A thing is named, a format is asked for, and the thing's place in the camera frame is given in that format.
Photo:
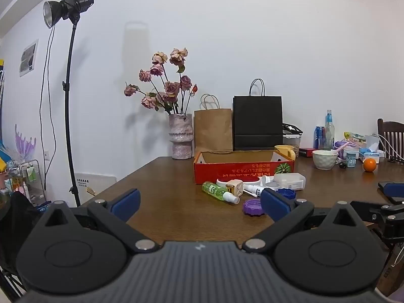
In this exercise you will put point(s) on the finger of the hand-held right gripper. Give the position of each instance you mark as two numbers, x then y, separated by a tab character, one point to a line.
388	216
394	192

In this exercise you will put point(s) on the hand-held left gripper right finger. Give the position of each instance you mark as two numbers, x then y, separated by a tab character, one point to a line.
274	203

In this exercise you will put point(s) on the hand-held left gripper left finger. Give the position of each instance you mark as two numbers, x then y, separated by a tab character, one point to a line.
126	203

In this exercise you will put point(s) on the white plastic box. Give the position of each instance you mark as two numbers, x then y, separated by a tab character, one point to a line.
290	180

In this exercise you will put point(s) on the red cardboard box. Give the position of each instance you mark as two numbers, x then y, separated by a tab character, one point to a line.
233	172

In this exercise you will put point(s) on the green spray bottle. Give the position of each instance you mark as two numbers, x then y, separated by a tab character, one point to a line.
214	190

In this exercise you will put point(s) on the blue screw lid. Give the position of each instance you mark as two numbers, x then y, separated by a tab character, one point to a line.
286	193

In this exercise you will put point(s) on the white pump cap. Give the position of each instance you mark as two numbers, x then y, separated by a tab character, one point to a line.
270	183

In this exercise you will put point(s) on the purple screw lid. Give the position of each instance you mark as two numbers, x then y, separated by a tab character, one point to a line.
252	207

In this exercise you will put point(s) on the white spray bottle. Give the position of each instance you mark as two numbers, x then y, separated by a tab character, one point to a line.
254	190

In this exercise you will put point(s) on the red and white flat case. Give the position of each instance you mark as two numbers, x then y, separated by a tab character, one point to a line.
249	181

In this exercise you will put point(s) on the orange fruit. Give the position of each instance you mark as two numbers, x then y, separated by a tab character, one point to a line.
370	165

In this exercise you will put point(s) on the white flat carton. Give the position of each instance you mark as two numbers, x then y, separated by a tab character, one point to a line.
94	183

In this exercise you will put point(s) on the blue tissue pack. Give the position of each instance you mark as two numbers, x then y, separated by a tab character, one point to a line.
369	155

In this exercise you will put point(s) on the brown cardboard carton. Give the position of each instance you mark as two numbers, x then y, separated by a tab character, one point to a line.
391	268

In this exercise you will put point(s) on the yellow mug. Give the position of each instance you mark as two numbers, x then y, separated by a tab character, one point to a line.
284	151

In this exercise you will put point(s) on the white paper bag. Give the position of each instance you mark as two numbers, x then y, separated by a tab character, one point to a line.
372	142

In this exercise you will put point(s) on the dark wooden chair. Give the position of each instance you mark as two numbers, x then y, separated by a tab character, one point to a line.
391	132

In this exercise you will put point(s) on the small red box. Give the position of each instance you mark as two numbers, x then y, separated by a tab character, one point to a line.
307	152

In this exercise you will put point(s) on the white bowl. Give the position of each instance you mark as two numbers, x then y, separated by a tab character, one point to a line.
325	160

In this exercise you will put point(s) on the colourful snack packets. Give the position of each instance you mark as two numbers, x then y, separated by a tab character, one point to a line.
355	138

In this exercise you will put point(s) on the clear container with black lid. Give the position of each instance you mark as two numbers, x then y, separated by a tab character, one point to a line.
292	135

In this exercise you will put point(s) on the purple plastic object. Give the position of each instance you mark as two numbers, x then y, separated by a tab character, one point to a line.
340	146

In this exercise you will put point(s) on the blue drink can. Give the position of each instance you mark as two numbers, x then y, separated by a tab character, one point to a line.
318	137

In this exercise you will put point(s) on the black paper bag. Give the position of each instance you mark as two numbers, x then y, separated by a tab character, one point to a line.
257	120

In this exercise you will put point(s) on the pink speckled ceramic vase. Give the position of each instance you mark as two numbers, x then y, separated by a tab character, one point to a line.
181	137

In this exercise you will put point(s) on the clear glass bottle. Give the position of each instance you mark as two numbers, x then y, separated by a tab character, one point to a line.
329	132

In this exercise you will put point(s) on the brown paper bag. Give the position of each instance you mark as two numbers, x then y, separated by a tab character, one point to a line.
213	129

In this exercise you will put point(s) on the black light stand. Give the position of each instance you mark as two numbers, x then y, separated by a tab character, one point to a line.
68	101

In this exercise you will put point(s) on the dried pink roses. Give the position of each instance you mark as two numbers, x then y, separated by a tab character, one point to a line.
170	88

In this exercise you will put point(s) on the black studio light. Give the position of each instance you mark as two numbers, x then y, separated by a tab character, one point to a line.
71	3

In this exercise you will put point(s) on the white wall socket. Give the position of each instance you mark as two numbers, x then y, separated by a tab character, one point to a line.
47	155

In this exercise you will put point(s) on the purple tail wall decoration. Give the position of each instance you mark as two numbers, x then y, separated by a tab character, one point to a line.
24	143

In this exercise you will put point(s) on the wall poster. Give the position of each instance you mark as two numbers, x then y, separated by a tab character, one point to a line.
29	57

